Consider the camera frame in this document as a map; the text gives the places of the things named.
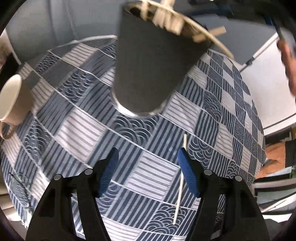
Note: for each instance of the white stand pole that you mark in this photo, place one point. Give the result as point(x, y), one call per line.
point(261, 51)

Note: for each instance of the pile of wooden chopsticks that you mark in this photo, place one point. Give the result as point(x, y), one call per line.
point(170, 19)

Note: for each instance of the dark grey chopstick holder cup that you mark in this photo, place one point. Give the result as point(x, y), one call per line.
point(150, 64)

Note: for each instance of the beige ceramic mug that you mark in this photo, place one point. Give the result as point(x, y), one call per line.
point(13, 102)

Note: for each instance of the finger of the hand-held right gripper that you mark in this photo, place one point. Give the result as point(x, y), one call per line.
point(276, 25)

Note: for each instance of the orange cloth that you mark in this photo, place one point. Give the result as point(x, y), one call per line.
point(275, 157)

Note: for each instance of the person's right hand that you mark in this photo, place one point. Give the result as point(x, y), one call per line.
point(288, 62)

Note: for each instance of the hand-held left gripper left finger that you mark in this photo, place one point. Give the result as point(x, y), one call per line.
point(107, 171)

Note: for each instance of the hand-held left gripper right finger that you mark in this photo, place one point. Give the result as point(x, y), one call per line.
point(188, 173)

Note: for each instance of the grey panel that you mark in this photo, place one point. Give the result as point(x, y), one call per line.
point(231, 39)

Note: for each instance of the grey upholstered furniture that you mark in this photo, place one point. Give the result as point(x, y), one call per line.
point(57, 23)

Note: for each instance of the blue white patterned tablecloth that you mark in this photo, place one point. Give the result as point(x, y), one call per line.
point(76, 129)

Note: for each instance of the single pale chopstick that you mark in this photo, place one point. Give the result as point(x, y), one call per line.
point(179, 199)

